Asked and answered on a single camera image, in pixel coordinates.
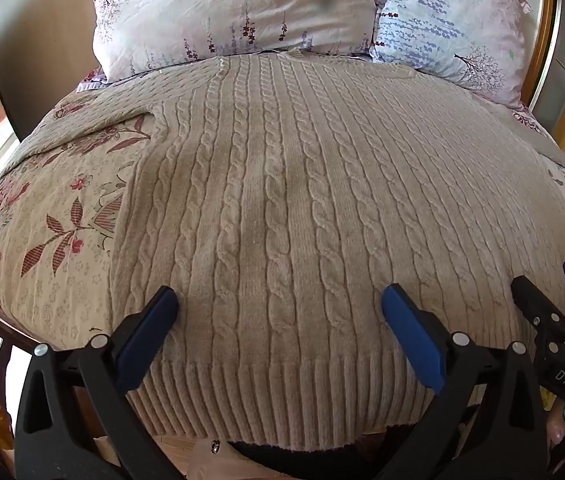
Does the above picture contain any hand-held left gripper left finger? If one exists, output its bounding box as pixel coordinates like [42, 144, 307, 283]
[14, 286, 183, 480]

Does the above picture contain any blue floral pillow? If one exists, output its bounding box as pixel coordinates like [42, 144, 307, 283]
[369, 0, 533, 111]

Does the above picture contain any beige cable-knit sweater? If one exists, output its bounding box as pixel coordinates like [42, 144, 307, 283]
[0, 50, 565, 448]

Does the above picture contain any cream red-floral bedsheet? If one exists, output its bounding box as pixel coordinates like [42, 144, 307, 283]
[0, 65, 565, 353]

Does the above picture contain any pink floral pillow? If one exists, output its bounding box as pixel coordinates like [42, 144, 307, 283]
[85, 0, 390, 83]

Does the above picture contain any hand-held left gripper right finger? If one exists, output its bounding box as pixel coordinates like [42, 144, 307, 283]
[381, 283, 549, 480]

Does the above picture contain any person's dark clothing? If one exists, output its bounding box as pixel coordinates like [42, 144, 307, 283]
[227, 422, 390, 480]

